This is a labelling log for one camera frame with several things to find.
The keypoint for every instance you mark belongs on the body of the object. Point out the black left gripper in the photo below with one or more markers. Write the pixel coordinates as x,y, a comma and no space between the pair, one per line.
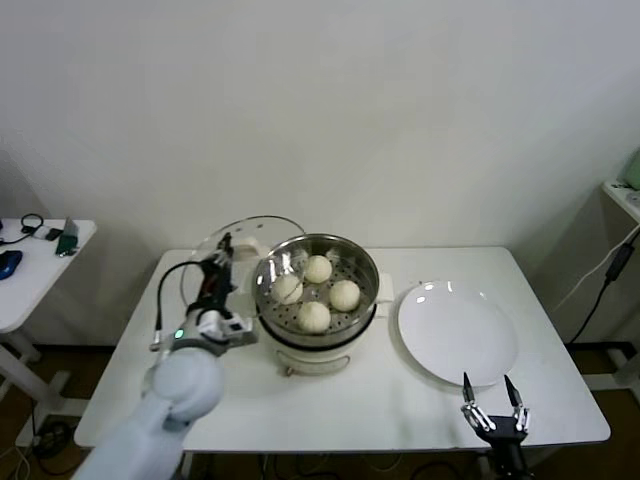
215,287

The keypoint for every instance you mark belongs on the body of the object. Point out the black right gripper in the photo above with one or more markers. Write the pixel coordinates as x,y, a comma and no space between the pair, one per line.
507,435

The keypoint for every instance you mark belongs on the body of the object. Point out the white steamed baozi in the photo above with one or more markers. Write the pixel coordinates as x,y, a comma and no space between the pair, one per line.
344,295
286,291
314,317
318,269

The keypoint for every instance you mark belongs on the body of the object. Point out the stainless steel steamer basket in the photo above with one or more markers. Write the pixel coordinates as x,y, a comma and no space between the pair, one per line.
367,280

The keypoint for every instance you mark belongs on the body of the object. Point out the white round plate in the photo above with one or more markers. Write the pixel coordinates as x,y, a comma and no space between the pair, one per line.
455,335

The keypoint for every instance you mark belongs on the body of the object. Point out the white electric cooker base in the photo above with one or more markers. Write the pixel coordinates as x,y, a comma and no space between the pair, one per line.
310,362

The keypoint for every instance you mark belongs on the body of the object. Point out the green hand tool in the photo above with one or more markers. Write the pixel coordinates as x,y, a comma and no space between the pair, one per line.
67,242

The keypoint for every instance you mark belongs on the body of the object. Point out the small black device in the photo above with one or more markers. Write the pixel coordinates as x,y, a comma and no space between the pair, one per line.
52,234

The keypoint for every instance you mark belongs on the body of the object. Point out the white side table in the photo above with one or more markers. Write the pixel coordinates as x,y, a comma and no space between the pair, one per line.
45,270

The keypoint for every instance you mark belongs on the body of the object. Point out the small white adapter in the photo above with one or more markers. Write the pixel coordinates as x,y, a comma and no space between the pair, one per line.
38,234

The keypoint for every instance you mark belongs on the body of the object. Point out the blue computer mouse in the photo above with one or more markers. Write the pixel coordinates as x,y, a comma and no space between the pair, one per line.
9,265

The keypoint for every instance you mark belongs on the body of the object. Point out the mint green appliance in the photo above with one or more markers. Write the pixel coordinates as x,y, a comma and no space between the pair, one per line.
633,170

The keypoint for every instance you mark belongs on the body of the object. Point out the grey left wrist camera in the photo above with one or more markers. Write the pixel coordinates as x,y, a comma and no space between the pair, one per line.
235,327

